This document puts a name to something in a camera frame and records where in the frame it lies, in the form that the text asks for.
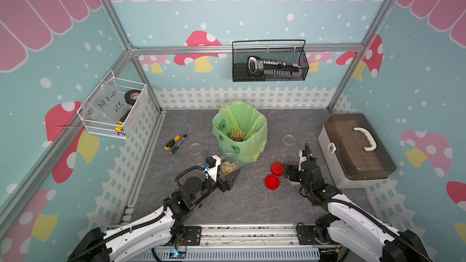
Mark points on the brown lid storage box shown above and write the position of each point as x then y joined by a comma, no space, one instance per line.
354,154

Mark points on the black mesh wall basket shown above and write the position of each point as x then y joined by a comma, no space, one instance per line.
269,60

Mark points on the clear plastic bag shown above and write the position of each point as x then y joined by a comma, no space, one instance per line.
104,107

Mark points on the black tape roll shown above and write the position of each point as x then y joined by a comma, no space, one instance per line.
131,96

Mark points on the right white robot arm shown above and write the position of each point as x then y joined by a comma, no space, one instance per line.
349,225

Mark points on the socket set in basket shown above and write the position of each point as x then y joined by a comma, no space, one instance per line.
259,67

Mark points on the yellow handle screwdriver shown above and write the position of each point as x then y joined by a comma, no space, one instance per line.
173,141

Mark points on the green bag trash bin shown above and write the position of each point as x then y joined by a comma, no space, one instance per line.
240,115

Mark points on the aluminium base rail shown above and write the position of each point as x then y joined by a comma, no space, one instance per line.
252,243

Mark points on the white wire wall basket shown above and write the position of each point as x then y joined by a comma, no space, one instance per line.
136,112

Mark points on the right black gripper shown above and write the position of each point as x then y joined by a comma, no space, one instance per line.
292,176

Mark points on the yellow black tool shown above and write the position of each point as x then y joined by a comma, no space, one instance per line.
121,122

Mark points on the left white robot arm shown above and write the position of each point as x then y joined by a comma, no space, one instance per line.
165,226

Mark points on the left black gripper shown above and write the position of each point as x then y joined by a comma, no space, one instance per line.
222,186

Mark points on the peanut pile in bin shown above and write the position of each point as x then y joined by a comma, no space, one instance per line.
237,135

